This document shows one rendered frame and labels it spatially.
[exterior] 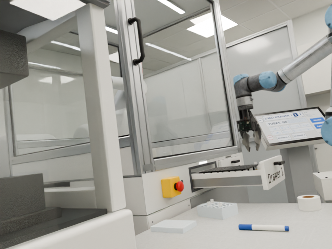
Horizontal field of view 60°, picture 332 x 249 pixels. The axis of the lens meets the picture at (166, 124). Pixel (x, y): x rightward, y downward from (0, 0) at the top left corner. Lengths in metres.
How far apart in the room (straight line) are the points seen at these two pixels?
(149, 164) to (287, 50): 2.13
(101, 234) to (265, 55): 2.63
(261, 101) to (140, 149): 2.05
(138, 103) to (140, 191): 0.32
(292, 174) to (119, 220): 1.72
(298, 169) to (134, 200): 1.40
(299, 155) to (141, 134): 1.40
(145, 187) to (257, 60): 2.21
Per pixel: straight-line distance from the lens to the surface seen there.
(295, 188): 2.21
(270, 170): 1.25
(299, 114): 2.30
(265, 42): 3.03
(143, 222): 1.09
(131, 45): 1.14
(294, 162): 2.20
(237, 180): 1.23
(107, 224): 0.59
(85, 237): 0.56
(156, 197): 1.11
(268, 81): 1.33
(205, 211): 1.09
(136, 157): 1.05
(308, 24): 5.07
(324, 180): 1.23
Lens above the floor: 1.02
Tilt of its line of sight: 5 degrees up
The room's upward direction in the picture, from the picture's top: 7 degrees counter-clockwise
